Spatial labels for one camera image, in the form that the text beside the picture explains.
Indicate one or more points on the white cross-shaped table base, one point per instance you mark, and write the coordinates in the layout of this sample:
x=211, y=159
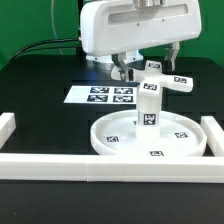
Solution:
x=152, y=79

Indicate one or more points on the white front fence rail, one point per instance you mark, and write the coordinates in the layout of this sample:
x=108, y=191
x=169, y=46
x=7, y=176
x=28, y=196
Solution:
x=94, y=168

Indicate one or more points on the white fence rail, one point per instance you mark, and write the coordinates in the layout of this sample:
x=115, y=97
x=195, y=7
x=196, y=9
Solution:
x=215, y=135
x=7, y=127
x=94, y=168

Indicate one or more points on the sheet of fiducial markers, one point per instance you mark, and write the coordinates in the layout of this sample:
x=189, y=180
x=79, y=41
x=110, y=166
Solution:
x=101, y=95

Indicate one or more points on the white right fence rail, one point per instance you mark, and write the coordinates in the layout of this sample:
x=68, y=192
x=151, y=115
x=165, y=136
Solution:
x=215, y=135

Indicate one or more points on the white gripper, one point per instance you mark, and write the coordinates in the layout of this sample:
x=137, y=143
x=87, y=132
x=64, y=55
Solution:
x=111, y=27

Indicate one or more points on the white round table top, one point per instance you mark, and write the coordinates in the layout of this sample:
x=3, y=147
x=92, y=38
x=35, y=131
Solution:
x=177, y=136

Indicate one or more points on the white left fence rail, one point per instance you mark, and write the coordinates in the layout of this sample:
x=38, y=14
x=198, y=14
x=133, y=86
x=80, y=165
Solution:
x=7, y=127

